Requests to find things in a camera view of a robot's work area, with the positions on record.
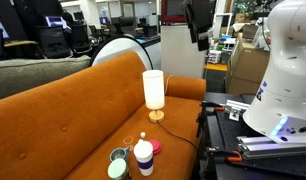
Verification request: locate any can with green lid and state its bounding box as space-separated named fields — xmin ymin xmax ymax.
xmin=107 ymin=157 xmax=131 ymax=180

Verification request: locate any pink plastic cup lid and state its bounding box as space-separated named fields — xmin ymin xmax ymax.
xmin=148 ymin=139 xmax=163 ymax=156

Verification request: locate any black clamp orange handle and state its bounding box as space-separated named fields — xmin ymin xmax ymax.
xmin=198 ymin=100 xmax=226 ymax=113
xmin=207 ymin=147 xmax=243 ymax=164

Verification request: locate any blue screen laptop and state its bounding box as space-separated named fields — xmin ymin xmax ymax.
xmin=44 ymin=15 xmax=69 ymax=30

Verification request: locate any brown cardboard box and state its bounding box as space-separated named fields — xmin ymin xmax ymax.
xmin=224 ymin=32 xmax=271 ymax=95

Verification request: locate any red framed monitor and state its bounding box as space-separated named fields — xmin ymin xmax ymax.
xmin=160 ymin=0 xmax=188 ymax=24

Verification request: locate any blue mug steel inside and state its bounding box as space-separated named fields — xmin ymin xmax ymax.
xmin=109 ymin=146 xmax=131 ymax=164

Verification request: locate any grey fabric sofa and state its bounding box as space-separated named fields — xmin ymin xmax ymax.
xmin=0 ymin=54 xmax=93 ymax=103

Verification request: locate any black lamp cable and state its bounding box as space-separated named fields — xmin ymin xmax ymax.
xmin=155 ymin=119 xmax=199 ymax=152

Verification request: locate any orange fabric sofa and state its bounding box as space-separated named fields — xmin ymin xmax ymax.
xmin=0 ymin=49 xmax=207 ymax=180

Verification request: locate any white shade table lamp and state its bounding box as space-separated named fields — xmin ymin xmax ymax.
xmin=141 ymin=69 xmax=166 ymax=124

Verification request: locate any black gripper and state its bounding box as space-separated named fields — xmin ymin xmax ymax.
xmin=183 ymin=0 xmax=214 ymax=52

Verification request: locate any aluminium rail stack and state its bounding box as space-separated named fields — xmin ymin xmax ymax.
xmin=236 ymin=135 xmax=306 ymax=160

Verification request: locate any clear plastic cup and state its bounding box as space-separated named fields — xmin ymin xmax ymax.
xmin=122 ymin=135 xmax=135 ymax=152

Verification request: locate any aluminium angle bracket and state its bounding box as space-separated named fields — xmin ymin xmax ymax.
xmin=224 ymin=98 xmax=251 ymax=122

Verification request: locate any black robot table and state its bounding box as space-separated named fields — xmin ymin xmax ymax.
xmin=195 ymin=92 xmax=306 ymax=180

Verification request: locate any black mesh office chair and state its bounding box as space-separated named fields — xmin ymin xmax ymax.
xmin=69 ymin=20 xmax=93 ymax=54
xmin=36 ymin=25 xmax=73 ymax=60

